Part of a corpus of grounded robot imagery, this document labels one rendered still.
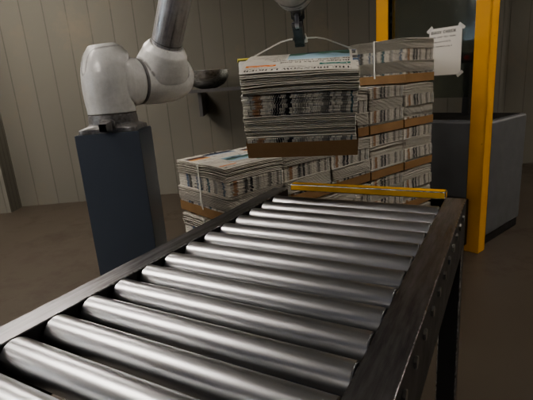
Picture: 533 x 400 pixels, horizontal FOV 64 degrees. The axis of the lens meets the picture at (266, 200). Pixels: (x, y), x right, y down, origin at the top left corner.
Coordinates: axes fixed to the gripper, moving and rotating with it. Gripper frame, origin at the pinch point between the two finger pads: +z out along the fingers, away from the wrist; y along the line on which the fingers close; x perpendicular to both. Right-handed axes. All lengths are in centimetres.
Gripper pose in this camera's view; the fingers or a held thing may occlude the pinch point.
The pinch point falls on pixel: (301, 12)
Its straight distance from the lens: 129.2
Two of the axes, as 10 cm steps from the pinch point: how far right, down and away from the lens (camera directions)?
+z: 1.6, -2.0, 9.7
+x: 9.9, 0.0, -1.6
